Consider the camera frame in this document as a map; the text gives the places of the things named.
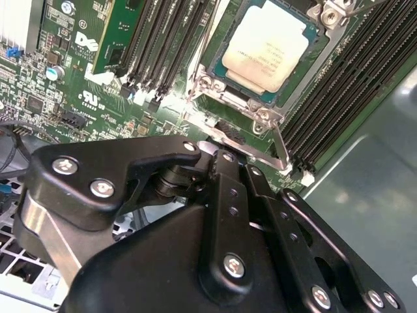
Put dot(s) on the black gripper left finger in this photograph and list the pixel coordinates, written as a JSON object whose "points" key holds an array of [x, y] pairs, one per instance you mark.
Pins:
{"points": [[81, 169]]}

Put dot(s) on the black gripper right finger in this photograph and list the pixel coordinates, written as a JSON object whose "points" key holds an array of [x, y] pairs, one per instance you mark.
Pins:
{"points": [[304, 261]]}

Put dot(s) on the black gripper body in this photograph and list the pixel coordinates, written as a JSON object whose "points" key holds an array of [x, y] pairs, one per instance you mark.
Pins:
{"points": [[146, 277]]}

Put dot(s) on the metal socket cover frame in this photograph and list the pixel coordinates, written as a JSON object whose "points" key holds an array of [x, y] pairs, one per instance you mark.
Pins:
{"points": [[281, 146]]}

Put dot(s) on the silver topped CPU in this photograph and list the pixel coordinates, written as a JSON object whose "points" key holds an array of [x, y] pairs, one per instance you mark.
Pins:
{"points": [[267, 49]]}

